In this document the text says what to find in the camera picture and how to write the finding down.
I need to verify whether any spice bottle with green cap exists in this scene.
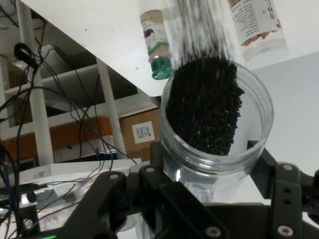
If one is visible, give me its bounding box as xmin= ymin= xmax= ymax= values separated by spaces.
xmin=139 ymin=9 xmax=175 ymax=81

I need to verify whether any clear jar with black seeds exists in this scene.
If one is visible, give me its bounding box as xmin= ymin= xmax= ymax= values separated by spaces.
xmin=159 ymin=56 xmax=275 ymax=202

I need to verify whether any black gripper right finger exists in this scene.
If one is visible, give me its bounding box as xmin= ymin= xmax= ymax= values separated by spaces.
xmin=247 ymin=140 xmax=319 ymax=239

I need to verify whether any cardboard box with white label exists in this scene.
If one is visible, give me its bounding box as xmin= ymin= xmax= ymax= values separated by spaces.
xmin=119 ymin=108 xmax=161 ymax=160

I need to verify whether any snack jar with white lid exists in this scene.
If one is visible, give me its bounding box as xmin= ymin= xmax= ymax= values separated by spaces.
xmin=227 ymin=0 xmax=290 ymax=67

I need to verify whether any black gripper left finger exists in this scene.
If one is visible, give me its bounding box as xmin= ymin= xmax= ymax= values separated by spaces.
xmin=56 ymin=141 xmax=230 ymax=239

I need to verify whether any white metal shelf rack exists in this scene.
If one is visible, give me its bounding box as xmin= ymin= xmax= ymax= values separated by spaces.
xmin=0 ymin=0 xmax=160 ymax=165

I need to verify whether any black cable with loop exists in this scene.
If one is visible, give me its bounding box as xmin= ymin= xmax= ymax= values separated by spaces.
xmin=0 ymin=42 xmax=138 ymax=175

